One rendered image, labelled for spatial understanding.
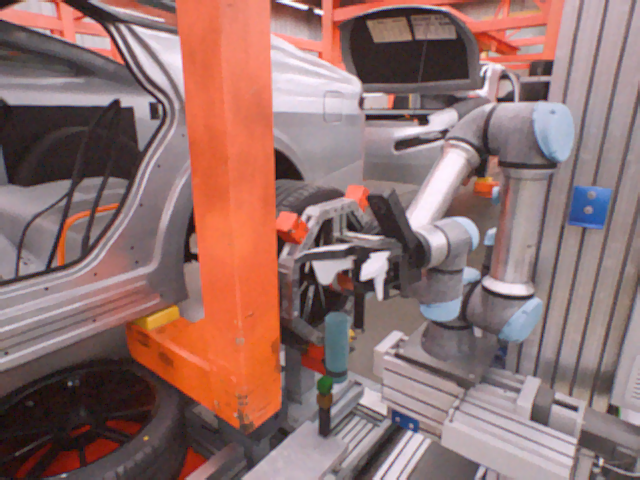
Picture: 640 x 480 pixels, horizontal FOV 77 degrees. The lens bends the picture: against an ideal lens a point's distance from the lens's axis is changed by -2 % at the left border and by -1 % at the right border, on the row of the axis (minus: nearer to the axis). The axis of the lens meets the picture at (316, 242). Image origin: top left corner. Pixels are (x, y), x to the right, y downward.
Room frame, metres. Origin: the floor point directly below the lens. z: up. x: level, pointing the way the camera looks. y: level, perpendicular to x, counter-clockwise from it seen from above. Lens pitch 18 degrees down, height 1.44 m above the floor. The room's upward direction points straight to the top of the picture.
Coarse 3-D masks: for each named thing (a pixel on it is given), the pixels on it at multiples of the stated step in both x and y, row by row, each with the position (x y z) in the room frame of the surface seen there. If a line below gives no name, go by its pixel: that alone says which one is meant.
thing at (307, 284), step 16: (320, 224) 1.58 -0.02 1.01; (320, 240) 1.55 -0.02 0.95; (304, 272) 1.47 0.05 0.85; (304, 288) 1.75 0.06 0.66; (320, 288) 1.55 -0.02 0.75; (304, 304) 1.48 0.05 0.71; (320, 304) 1.57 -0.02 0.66; (336, 304) 1.61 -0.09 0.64; (304, 320) 1.48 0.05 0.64; (320, 320) 1.52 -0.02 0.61
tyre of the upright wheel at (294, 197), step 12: (288, 180) 1.65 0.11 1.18; (276, 192) 1.50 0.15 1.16; (288, 192) 1.47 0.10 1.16; (300, 192) 1.46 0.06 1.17; (312, 192) 1.48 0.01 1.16; (324, 192) 1.53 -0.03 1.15; (336, 192) 1.60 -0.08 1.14; (276, 204) 1.42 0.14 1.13; (288, 204) 1.40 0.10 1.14; (300, 204) 1.42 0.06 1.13; (312, 204) 1.48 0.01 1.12; (276, 216) 1.36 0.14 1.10; (300, 216) 1.42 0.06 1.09; (288, 336) 1.36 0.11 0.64; (300, 336) 1.41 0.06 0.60
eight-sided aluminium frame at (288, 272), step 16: (320, 208) 1.40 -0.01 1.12; (336, 208) 1.45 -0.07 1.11; (352, 208) 1.53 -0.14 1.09; (352, 224) 1.64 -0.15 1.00; (304, 240) 1.31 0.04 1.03; (288, 256) 1.29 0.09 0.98; (288, 272) 1.26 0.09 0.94; (288, 288) 1.26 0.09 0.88; (288, 304) 1.26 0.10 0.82; (352, 304) 1.58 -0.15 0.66; (288, 320) 1.26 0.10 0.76; (352, 320) 1.55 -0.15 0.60; (304, 336) 1.37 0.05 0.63; (320, 336) 1.38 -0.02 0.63
